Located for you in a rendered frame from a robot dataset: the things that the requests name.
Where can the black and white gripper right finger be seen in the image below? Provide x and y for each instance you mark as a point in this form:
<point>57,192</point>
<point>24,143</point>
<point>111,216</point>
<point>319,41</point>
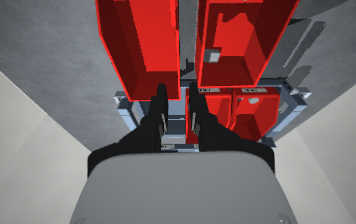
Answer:
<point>212,136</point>

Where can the small grey block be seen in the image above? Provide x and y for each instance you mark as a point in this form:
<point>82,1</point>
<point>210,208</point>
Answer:
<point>211,55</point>

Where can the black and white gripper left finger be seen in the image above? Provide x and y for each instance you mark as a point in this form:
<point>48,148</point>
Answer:
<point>146,138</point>

